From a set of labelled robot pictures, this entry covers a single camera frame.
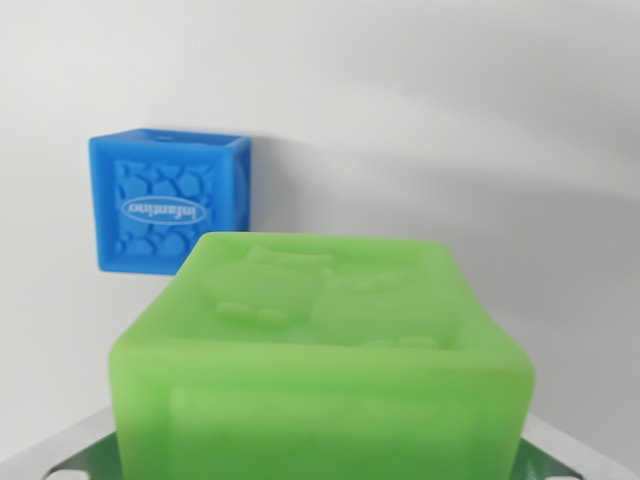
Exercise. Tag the blue soft toy cube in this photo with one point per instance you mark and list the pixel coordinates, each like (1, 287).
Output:
(150, 200)

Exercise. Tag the black-padded silver gripper left finger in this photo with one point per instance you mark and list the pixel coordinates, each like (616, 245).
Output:
(55, 452)

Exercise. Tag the black-padded silver gripper right finger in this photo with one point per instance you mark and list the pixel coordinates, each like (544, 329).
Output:
(565, 455)

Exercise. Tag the green soft toy cube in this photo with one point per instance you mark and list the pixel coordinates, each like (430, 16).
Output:
(320, 380)

